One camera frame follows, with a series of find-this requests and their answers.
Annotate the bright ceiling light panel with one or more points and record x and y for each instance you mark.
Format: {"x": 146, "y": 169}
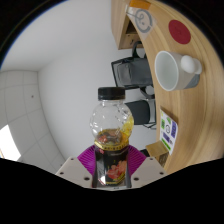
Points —
{"x": 9, "y": 143}

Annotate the dark brown printed carton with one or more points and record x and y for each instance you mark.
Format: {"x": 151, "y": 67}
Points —
{"x": 157, "y": 152}

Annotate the wooden side desk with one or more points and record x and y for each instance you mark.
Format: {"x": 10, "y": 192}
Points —
{"x": 118, "y": 23}

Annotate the white and grey mug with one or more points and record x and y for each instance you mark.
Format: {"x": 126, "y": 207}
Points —
{"x": 180, "y": 71}

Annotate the white sheet with coloured stickers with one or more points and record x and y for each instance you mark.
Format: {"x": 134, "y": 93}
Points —
{"x": 169, "y": 131}

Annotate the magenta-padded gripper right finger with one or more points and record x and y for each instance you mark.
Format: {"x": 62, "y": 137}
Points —
{"x": 146, "y": 171}

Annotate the flat round red coaster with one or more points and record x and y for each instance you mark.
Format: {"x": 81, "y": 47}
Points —
{"x": 179, "y": 31}

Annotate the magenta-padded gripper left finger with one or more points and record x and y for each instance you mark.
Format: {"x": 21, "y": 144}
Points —
{"x": 75, "y": 171}

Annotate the black padded office chair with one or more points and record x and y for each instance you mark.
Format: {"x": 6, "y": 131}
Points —
{"x": 141, "y": 111}

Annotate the clear bottle with dark label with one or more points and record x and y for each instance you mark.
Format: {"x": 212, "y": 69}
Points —
{"x": 111, "y": 166}

